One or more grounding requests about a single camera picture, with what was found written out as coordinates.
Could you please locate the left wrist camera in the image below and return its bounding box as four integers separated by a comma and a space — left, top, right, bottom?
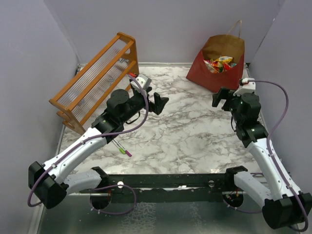
130, 74, 152, 93

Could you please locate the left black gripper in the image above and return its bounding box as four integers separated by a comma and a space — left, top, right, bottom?
120, 86, 168, 124

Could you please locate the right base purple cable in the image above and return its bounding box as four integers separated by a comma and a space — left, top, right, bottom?
223, 192, 264, 215

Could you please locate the orange wooden rack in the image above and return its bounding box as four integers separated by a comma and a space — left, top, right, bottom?
49, 32, 139, 135

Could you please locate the pink marker pen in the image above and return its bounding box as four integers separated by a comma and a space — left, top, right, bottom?
116, 141, 132, 157

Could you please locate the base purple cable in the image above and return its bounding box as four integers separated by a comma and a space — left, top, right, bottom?
89, 184, 137, 215
223, 192, 264, 215

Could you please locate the orange chips bag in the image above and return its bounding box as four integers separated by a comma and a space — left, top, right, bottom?
204, 56, 236, 74

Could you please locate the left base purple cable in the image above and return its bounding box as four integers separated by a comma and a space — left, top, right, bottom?
89, 184, 137, 215

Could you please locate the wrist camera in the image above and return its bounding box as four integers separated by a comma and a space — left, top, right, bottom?
130, 74, 152, 93
234, 78, 256, 96

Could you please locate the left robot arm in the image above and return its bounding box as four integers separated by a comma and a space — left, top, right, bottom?
27, 88, 169, 209

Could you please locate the red brown paper bag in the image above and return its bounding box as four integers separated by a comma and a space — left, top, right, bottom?
186, 20, 245, 93

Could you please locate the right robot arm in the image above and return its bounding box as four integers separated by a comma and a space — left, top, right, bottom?
212, 87, 312, 229

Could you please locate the green marker pen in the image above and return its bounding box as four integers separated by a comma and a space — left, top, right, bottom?
113, 139, 126, 154

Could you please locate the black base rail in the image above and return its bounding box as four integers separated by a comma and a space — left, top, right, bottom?
93, 166, 247, 203

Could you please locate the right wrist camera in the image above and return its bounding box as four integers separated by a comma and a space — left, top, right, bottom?
234, 78, 256, 96

